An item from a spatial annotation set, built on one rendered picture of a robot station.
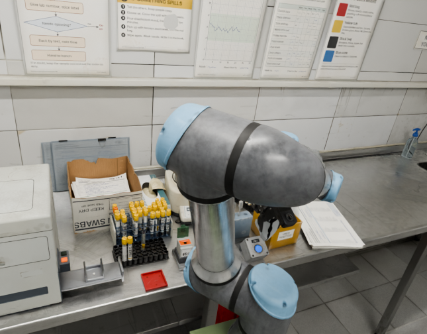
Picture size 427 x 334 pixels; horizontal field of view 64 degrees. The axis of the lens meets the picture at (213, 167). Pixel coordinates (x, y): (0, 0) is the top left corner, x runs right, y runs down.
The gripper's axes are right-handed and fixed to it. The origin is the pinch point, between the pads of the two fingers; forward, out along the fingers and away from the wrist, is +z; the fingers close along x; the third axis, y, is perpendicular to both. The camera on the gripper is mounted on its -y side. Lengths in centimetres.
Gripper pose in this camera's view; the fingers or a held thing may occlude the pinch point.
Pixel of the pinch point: (266, 238)
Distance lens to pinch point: 112.7
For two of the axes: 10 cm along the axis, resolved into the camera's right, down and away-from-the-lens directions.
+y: -3.9, -4.6, 8.0
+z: -1.2, 8.8, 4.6
